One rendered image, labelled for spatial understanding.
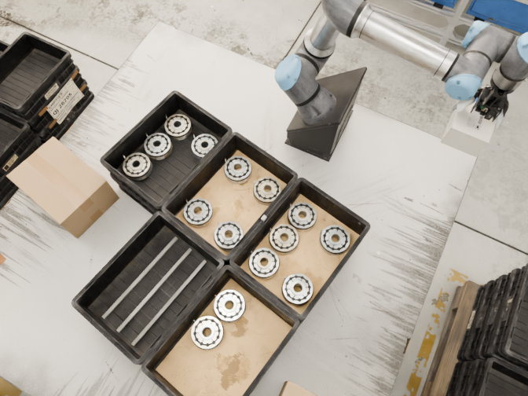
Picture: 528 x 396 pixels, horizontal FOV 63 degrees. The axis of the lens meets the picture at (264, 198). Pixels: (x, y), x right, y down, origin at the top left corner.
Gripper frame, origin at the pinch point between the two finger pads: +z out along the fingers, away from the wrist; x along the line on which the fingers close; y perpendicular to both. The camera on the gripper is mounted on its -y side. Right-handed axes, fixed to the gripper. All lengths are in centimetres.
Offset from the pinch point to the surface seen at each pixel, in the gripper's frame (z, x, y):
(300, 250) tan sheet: 28, -32, 58
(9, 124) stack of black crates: 73, -197, 54
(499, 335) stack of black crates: 61, 51, 43
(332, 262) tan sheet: 28, -20, 57
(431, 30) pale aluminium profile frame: 98, -25, -138
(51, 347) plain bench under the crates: 40, -94, 126
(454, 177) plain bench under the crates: 41.2, 9.6, -2.7
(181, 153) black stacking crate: 28, -89, 45
